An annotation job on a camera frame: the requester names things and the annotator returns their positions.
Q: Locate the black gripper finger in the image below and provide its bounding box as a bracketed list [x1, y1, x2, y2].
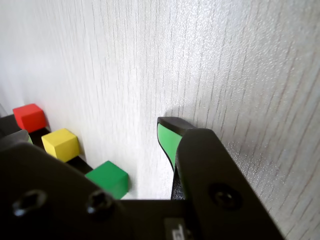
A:
[0, 129, 131, 240]
[156, 116, 286, 240]

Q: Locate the yellow wooden cube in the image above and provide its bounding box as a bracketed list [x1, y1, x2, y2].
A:
[41, 127, 81, 163]

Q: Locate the green wooden cube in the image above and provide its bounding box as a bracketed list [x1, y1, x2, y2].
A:
[84, 160, 130, 201]

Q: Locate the red wooden cube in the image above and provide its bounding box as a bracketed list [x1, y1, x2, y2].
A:
[12, 103, 48, 134]

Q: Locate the black open box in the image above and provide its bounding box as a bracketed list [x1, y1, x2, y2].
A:
[0, 113, 94, 176]

